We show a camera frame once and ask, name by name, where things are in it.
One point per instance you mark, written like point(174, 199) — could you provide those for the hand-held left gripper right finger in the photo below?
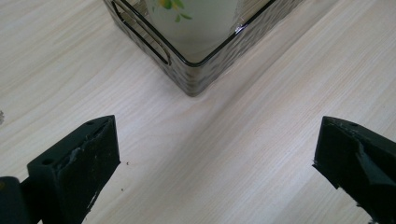
point(358, 161)

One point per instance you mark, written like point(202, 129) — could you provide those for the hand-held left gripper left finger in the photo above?
point(81, 168)

